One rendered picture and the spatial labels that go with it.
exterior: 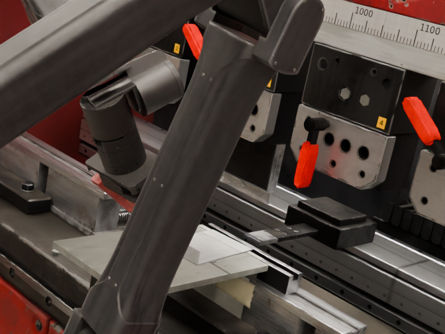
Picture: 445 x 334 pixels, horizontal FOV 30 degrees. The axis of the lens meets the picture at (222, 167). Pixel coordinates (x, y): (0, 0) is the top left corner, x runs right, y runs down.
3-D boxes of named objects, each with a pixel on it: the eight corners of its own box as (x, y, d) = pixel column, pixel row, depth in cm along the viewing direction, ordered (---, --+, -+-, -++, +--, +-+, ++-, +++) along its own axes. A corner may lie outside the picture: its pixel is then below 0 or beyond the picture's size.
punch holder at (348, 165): (286, 157, 116) (312, 41, 112) (324, 154, 122) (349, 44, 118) (372, 195, 107) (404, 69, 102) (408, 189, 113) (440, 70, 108)
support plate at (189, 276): (51, 247, 117) (52, 240, 117) (188, 226, 136) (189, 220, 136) (130, 303, 105) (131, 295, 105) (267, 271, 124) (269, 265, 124)
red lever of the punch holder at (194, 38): (184, 20, 124) (210, 74, 120) (204, 22, 126) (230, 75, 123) (177, 28, 125) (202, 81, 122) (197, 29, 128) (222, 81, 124)
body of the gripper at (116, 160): (124, 146, 115) (108, 103, 110) (171, 171, 108) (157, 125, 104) (87, 173, 112) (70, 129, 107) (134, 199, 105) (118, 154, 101)
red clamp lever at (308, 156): (289, 185, 111) (304, 116, 108) (308, 183, 114) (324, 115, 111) (298, 190, 110) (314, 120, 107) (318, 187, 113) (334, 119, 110)
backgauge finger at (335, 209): (224, 234, 137) (229, 206, 135) (321, 217, 155) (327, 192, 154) (277, 264, 129) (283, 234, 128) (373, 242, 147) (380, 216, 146)
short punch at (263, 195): (218, 182, 131) (230, 124, 129) (227, 181, 133) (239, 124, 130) (263, 205, 125) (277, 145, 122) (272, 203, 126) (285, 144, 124)
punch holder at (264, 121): (192, 116, 129) (212, 10, 125) (230, 114, 135) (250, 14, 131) (261, 146, 120) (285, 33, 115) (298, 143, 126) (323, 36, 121)
